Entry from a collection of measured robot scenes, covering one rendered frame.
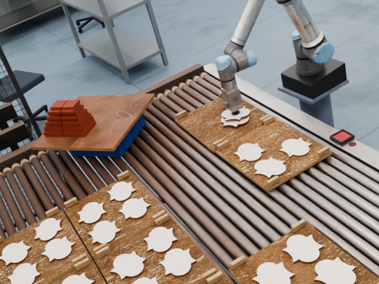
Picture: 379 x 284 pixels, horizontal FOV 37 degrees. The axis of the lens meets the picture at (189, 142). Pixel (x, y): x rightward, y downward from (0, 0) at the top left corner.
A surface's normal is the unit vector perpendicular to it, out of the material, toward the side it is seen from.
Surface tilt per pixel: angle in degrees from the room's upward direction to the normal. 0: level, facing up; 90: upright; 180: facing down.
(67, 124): 90
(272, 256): 0
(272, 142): 0
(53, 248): 0
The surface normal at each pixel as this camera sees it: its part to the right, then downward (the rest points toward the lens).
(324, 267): -0.25, -0.81
